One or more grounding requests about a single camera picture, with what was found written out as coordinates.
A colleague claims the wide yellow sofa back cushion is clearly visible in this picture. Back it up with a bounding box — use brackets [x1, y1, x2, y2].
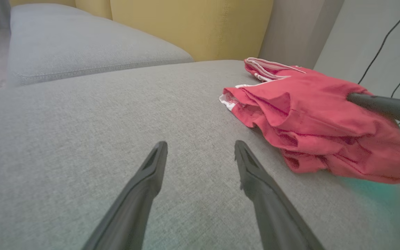
[110, 0, 274, 62]

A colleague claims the large grey sofa seat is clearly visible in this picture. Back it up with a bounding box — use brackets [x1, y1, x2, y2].
[0, 60, 400, 250]

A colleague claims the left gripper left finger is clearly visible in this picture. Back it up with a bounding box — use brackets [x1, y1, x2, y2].
[82, 141, 168, 250]

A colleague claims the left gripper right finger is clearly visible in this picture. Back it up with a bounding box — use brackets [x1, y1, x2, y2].
[234, 140, 325, 250]

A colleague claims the red mesh garment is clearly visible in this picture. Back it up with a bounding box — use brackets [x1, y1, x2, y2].
[223, 66, 400, 184]

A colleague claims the red shirt with white sleeves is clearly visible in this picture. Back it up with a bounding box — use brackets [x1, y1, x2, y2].
[219, 57, 306, 112]

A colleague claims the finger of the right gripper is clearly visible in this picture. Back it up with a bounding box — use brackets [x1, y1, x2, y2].
[346, 92, 400, 130]

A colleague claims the small grey sofa seat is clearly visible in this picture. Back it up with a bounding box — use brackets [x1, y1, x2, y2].
[7, 3, 194, 88]

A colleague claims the narrow yellow sofa back cushion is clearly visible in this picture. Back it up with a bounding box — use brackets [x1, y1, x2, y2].
[75, 0, 113, 20]

